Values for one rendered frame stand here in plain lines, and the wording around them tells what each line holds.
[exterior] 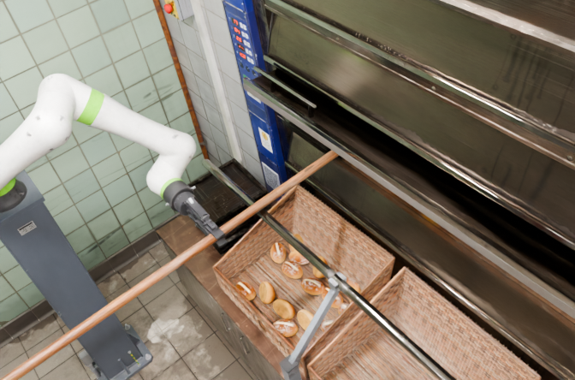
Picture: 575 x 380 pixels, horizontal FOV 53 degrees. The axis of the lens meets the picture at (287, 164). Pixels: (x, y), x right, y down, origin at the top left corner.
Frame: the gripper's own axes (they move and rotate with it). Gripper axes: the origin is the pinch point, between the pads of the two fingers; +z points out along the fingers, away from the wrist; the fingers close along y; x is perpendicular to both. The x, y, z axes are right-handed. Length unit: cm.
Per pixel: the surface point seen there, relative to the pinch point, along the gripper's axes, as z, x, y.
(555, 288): 87, -39, -24
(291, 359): 37.4, 3.7, 23.4
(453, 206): 55, -44, -21
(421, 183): 43, -45, -21
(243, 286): -15, -9, 55
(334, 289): 38.6, -14.8, 4.0
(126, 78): -123, -26, 13
